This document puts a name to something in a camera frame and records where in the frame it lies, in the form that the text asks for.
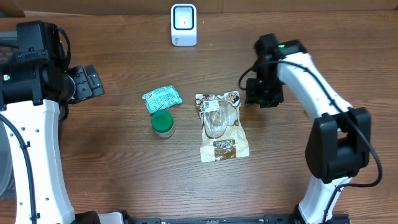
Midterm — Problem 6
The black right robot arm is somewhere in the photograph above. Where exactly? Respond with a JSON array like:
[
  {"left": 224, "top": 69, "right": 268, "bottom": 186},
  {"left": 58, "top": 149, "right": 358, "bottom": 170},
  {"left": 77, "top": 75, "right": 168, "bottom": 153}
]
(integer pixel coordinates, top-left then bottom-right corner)
[{"left": 243, "top": 34, "right": 371, "bottom": 223}]

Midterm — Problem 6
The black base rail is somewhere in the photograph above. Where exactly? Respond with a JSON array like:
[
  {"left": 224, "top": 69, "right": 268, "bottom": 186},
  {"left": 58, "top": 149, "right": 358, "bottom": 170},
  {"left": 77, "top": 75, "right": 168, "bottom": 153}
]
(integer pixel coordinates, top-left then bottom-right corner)
[{"left": 124, "top": 213, "right": 351, "bottom": 224}]

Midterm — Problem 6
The white barcode scanner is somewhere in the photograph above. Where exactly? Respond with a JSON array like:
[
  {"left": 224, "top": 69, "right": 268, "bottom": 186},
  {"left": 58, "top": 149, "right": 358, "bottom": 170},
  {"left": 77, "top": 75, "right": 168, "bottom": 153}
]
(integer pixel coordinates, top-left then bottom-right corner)
[{"left": 170, "top": 3, "right": 197, "bottom": 47}]

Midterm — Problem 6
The teal wet wipes pack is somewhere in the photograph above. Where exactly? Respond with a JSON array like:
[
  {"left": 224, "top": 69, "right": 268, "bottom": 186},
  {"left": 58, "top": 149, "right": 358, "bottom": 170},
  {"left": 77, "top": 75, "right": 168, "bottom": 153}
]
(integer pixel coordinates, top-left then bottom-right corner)
[{"left": 142, "top": 85, "right": 183, "bottom": 114}]

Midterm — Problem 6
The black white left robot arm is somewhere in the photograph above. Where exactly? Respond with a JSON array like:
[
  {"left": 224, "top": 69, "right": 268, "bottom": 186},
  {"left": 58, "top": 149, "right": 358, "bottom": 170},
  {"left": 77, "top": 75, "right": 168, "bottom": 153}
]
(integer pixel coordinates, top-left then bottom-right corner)
[{"left": 1, "top": 21, "right": 128, "bottom": 224}]

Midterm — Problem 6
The clear brown snack bag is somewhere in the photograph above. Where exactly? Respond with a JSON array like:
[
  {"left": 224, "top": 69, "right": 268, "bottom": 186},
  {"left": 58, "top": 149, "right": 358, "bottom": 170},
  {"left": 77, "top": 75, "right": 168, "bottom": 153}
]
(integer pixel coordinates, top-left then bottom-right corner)
[{"left": 195, "top": 91, "right": 249, "bottom": 162}]

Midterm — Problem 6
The green lid plastic jar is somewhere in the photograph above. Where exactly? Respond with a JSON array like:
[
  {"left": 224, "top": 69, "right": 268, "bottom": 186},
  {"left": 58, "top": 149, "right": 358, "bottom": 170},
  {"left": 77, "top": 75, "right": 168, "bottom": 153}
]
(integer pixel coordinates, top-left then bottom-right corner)
[{"left": 151, "top": 110, "right": 175, "bottom": 138}]

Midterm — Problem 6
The grey plastic mesh basket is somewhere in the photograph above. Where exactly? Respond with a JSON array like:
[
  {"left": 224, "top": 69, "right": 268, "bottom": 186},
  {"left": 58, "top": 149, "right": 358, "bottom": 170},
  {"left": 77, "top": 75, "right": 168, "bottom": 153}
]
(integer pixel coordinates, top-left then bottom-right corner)
[{"left": 0, "top": 30, "right": 19, "bottom": 200}]

